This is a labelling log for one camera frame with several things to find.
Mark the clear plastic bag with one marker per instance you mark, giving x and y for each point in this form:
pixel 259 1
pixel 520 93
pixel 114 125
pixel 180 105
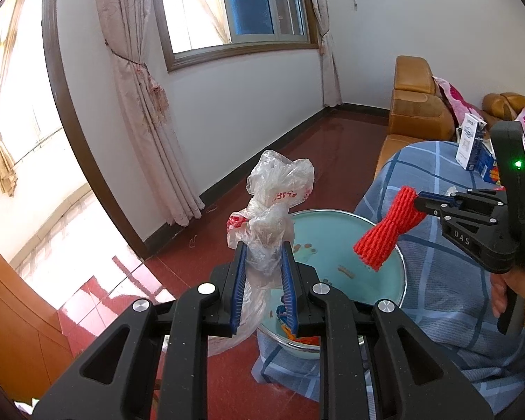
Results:
pixel 267 223

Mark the person's right hand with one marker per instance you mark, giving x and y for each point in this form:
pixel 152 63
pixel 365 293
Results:
pixel 498 293

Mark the blue carton with white cap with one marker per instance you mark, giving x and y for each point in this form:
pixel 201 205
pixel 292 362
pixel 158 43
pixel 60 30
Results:
pixel 490 170

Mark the blue checked tablecloth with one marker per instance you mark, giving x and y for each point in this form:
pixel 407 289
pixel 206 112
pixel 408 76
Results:
pixel 437 280

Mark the brown leather armchair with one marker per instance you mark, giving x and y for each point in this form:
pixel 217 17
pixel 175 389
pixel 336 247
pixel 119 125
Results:
pixel 413 113

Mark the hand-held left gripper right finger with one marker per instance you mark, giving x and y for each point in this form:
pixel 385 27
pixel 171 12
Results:
pixel 288 288

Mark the teal enamel bucket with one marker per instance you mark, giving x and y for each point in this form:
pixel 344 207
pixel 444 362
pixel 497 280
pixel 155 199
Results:
pixel 332 245

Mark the pink tied curtain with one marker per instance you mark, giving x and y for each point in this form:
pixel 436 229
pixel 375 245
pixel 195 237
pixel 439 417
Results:
pixel 148 96
pixel 330 74

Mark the red foam net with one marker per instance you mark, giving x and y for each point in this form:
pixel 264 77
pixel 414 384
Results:
pixel 385 232
pixel 306 340

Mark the tall white carton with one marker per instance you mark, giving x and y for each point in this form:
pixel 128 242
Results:
pixel 468 140

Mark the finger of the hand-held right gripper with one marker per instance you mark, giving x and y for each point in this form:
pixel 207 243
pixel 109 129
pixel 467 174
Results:
pixel 446 200
pixel 463 218

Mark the yellow curtain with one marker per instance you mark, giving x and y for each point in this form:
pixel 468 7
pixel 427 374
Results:
pixel 2 157

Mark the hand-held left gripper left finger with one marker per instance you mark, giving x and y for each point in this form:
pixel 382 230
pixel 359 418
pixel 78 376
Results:
pixel 240 280

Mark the sliding glass window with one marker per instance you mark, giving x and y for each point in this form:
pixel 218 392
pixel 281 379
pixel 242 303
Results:
pixel 245 4

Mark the brown leather sofa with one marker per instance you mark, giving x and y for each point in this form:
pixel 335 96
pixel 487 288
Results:
pixel 501 103

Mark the brown arched door frame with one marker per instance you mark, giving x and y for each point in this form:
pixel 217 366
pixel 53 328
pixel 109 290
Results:
pixel 54 52

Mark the wooden cabinet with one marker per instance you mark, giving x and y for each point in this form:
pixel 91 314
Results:
pixel 13 315

